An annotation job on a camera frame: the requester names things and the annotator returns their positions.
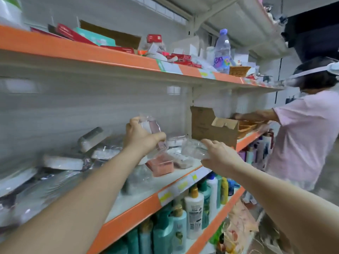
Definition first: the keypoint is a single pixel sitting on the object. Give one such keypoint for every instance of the small red box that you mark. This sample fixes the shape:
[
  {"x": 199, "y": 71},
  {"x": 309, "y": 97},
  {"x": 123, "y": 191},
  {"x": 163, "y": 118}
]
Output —
[{"x": 154, "y": 38}]

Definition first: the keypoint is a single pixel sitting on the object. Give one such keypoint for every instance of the pile of soap dishes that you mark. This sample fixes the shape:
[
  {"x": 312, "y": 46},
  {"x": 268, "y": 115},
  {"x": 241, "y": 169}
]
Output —
[{"x": 63, "y": 166}]

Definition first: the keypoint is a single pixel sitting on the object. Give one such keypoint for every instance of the person's right forearm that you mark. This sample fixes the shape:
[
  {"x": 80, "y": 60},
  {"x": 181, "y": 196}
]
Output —
[{"x": 286, "y": 209}]

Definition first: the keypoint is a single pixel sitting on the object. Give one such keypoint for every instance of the person's left hand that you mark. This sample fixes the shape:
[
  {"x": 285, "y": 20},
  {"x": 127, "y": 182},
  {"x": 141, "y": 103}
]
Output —
[{"x": 140, "y": 140}]

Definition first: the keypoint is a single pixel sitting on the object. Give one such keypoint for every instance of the brown paper package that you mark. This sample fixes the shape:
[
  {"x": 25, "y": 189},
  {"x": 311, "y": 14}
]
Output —
[{"x": 119, "y": 38}]

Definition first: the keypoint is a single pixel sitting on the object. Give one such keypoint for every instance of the small white carton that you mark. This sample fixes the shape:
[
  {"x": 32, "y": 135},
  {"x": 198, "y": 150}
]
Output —
[{"x": 188, "y": 46}]

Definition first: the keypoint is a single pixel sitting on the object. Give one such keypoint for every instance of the orange metal store shelving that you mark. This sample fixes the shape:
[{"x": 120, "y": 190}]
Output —
[{"x": 79, "y": 50}]

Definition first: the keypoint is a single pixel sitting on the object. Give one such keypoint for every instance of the woven brown basket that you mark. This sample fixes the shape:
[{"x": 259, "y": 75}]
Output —
[
  {"x": 240, "y": 72},
  {"x": 249, "y": 127}
]

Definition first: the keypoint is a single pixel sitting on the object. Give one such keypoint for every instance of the yellow shelf price label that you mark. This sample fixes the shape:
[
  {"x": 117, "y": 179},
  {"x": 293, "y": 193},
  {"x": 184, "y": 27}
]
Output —
[
  {"x": 166, "y": 196},
  {"x": 183, "y": 185}
]

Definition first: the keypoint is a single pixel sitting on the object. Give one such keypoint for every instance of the flat red box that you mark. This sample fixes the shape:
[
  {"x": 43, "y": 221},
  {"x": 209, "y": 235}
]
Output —
[{"x": 183, "y": 58}]

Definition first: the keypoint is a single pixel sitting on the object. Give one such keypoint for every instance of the row of assorted bottles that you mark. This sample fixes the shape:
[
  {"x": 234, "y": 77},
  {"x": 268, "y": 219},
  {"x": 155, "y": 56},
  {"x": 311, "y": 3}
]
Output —
[{"x": 257, "y": 148}]

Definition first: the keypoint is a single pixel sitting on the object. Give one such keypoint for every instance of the brown cardboard box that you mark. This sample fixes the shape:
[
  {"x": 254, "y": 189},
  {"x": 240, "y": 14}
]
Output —
[{"x": 209, "y": 124}]

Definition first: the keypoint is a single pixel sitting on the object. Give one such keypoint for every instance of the person's left forearm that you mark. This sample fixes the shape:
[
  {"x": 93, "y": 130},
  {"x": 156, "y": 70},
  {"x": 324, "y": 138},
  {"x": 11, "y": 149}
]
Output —
[{"x": 69, "y": 214}]

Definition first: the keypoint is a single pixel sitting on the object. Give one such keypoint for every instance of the person's right hand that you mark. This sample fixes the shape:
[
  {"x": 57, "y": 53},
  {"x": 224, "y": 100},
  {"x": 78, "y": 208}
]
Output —
[{"x": 225, "y": 158}]

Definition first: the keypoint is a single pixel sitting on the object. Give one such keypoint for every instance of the grey soap dish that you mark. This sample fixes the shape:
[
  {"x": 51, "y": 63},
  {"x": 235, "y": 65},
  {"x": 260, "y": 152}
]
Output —
[{"x": 193, "y": 148}]

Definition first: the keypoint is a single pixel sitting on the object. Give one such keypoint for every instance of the clear bottle blue cap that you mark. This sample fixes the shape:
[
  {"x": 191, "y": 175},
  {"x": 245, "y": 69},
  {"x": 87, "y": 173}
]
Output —
[{"x": 222, "y": 50}]

